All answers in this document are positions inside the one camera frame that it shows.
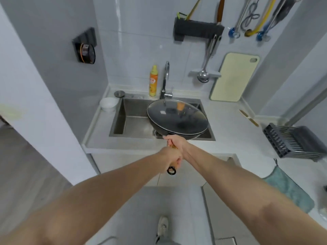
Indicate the teal hand towel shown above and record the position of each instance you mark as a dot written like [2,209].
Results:
[288,187]

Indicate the wooden chopsticks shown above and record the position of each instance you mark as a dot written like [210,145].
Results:
[193,8]

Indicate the person's right hand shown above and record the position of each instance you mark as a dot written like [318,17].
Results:
[178,142]

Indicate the black wall knife holder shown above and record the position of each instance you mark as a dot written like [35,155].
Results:
[196,29]

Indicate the grey dish drying rack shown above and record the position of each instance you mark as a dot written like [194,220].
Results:
[293,141]

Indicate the person's left hand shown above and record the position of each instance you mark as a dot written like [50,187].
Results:
[169,158]

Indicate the steel ladle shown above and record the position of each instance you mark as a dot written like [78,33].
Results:
[203,75]

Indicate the chrome faucet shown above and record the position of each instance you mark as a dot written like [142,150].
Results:
[166,79]

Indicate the wooden stick pieces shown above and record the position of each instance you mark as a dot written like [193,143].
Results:
[249,118]

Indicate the glass lid with wooden knob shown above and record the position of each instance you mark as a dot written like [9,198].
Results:
[176,116]

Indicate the person's left forearm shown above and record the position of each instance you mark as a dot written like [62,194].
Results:
[84,201]

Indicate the steel utensil with blue end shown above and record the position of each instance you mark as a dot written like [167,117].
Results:
[238,21]

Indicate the person's right fingers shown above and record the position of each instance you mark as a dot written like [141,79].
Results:
[169,139]

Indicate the black and steel hanging utensil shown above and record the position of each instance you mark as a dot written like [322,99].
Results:
[278,12]

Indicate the white bowl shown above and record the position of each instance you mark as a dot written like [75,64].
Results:
[108,104]

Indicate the person's right forearm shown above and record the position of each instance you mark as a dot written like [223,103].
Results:
[250,199]

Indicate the cream cutting board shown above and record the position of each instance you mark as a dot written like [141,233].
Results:
[235,77]

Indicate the black wall mounted timer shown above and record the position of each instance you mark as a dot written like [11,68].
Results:
[86,52]

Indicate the stainless steel sink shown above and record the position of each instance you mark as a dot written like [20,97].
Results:
[132,119]

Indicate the person's white shoe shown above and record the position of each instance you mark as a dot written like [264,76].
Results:
[162,228]

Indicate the person's left fingers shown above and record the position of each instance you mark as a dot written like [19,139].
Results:
[178,160]

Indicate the yellow spray bottle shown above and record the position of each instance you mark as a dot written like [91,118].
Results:
[153,81]

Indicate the metal sink strainer plug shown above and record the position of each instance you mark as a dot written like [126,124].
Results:
[119,93]

